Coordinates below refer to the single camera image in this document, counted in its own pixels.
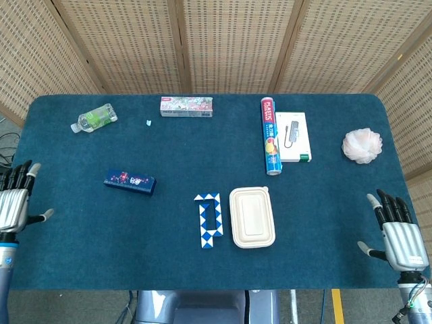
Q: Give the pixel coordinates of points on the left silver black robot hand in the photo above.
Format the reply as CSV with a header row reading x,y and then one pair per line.
x,y
11,209

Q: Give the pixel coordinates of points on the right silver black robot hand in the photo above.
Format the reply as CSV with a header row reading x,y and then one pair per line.
x,y
405,243

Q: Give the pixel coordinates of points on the blue glasses case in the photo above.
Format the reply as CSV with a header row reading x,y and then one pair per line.
x,y
130,182

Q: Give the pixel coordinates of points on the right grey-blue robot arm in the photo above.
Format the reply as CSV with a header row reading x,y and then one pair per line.
x,y
418,303

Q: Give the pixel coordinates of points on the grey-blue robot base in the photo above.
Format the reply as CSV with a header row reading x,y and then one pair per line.
x,y
206,307

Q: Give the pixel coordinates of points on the yellow floor tape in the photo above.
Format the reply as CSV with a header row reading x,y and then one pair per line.
x,y
337,307

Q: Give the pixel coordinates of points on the pink mesh bath pouf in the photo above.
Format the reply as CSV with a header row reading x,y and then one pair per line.
x,y
362,146

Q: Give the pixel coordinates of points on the clear green-label water bottle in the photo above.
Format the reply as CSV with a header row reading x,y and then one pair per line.
x,y
96,117

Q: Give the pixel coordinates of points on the white USB hub box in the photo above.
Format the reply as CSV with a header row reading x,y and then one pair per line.
x,y
297,145

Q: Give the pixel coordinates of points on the beige lidded food container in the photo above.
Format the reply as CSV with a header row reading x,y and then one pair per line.
x,y
252,217

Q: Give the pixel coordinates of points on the blue plastic wrap roll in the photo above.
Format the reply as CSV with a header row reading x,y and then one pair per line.
x,y
271,138

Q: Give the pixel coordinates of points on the blue white snake puzzle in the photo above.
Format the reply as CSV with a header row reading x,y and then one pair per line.
x,y
217,216

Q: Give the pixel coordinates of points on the white floral toothpaste box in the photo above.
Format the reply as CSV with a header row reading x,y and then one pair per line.
x,y
186,107

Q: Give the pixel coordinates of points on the teal table cloth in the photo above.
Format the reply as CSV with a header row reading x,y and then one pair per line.
x,y
216,152

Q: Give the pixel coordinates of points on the woven bamboo folding screen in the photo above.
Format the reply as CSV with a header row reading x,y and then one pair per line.
x,y
233,44

